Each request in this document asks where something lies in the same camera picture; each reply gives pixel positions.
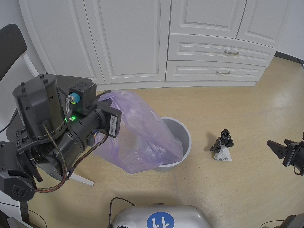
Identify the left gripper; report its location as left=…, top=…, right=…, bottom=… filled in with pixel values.
left=65, top=100, right=123, bottom=147

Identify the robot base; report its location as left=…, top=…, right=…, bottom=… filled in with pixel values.
left=112, top=202, right=213, bottom=228

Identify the purple plastic bag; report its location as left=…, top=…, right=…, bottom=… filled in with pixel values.
left=93, top=90, right=183, bottom=174

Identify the white trash bin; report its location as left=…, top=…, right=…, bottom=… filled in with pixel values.
left=152, top=117, right=192, bottom=172

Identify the grey white chair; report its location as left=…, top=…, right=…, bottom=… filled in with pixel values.
left=0, top=24, right=98, bottom=187

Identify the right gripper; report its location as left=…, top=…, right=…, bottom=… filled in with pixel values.
left=267, top=139, right=304, bottom=168

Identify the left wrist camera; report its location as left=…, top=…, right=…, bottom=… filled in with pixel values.
left=68, top=81, right=98, bottom=116

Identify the crumpled black plastic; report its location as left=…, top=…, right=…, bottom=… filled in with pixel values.
left=209, top=128, right=234, bottom=152

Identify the white wardrobe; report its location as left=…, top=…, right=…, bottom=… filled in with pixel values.
left=16, top=0, right=291, bottom=92

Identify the white printed wrapper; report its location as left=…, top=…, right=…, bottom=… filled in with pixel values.
left=214, top=144, right=233, bottom=162

